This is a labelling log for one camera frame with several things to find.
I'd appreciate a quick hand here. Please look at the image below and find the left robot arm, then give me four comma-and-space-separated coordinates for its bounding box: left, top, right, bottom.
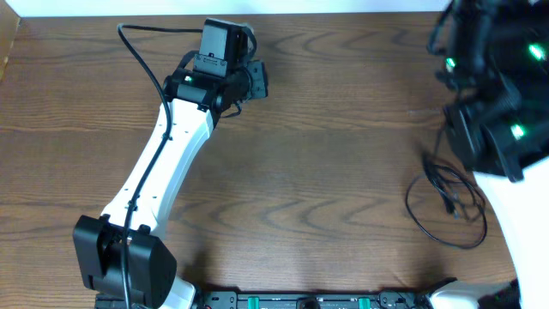
73, 60, 268, 308

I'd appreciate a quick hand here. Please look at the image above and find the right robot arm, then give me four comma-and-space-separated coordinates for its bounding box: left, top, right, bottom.
427, 0, 548, 308

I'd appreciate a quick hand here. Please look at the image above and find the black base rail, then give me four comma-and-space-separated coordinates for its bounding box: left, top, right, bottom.
94, 291, 434, 309

